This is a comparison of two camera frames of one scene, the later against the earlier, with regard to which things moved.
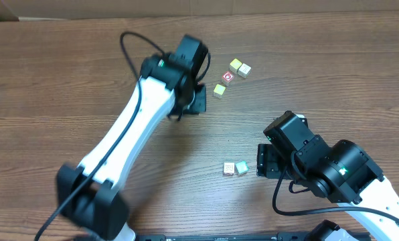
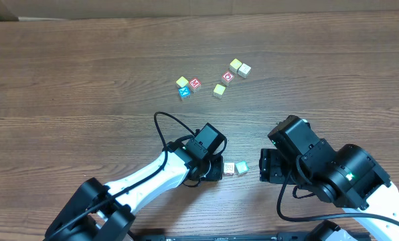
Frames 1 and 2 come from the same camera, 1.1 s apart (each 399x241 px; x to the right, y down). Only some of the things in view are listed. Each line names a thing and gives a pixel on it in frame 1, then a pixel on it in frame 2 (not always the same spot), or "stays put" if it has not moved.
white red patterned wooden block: [229, 167] stays put
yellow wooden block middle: [219, 90] stays put
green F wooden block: [242, 167] stays put
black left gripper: [197, 101] to [215, 170]
